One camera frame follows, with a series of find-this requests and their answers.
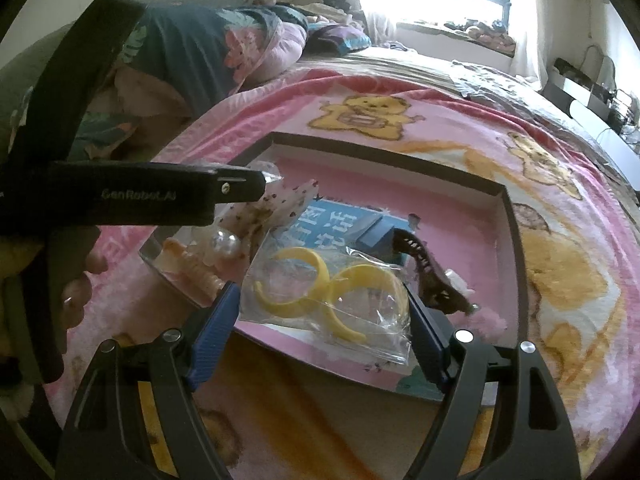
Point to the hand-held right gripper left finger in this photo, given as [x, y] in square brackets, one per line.
[215, 330]

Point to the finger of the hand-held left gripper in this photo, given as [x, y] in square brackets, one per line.
[240, 185]

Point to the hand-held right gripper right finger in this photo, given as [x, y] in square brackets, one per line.
[427, 340]

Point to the polka dot bow bag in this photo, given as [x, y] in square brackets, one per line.
[280, 205]

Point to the pink pompom hair clip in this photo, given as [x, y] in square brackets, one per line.
[487, 321]

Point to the bag of yellow bangles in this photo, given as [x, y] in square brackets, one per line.
[300, 280]

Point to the shallow cardboard box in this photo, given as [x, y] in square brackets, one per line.
[450, 210]

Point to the person's left hand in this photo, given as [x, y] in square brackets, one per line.
[77, 305]

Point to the pink hair claw clip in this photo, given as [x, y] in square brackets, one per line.
[195, 270]

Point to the brown hair claw clip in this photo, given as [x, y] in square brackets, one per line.
[430, 270]

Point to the blue printed card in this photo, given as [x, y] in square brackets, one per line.
[340, 220]

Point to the dark blue small box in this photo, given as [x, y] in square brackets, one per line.
[377, 237]

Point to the dark floral quilt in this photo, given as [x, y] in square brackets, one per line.
[200, 45]

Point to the pink bear printed blanket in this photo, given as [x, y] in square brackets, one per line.
[575, 360]

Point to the purple and teal pillow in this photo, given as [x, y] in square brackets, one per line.
[345, 40]

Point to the clothes pile on bed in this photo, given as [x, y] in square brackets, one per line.
[330, 7]

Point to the white sheer curtain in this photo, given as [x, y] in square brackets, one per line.
[525, 35]
[375, 20]

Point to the white desk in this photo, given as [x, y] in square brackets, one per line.
[590, 115]

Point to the clothes pile on windowsill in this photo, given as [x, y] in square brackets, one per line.
[485, 35]

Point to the arched desk mirror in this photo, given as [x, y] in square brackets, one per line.
[600, 67]

